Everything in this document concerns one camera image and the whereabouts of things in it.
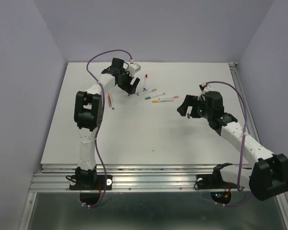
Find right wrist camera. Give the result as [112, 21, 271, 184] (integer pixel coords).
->
[199, 82, 211, 94]

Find peach capped marker pen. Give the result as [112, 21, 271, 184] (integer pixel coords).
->
[137, 89, 157, 96]

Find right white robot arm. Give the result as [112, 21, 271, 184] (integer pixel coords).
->
[177, 91, 288, 201]

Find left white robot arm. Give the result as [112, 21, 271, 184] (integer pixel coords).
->
[70, 58, 141, 190]

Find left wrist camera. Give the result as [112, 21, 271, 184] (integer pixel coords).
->
[127, 63, 141, 75]

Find dark green capped marker pen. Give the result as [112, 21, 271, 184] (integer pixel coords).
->
[109, 94, 115, 110]

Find aluminium front rail frame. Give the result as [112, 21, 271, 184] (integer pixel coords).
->
[19, 164, 288, 230]

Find red capped marker pen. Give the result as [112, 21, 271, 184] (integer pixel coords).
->
[143, 74, 148, 90]

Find aluminium right side rail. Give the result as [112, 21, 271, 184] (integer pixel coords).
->
[228, 62, 262, 149]

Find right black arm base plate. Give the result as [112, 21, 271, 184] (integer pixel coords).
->
[194, 174, 237, 190]

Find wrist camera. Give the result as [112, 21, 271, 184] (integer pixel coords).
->
[127, 63, 141, 75]
[199, 82, 211, 94]

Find yellow capped marker pen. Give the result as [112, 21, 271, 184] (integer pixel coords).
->
[152, 99, 174, 103]

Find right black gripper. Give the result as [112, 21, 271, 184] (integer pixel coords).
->
[176, 94, 212, 119]

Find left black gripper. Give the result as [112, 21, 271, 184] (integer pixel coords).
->
[117, 68, 140, 94]

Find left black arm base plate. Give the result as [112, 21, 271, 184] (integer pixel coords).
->
[67, 174, 113, 191]

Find pink capped marker pen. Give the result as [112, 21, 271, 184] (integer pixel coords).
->
[158, 95, 179, 101]

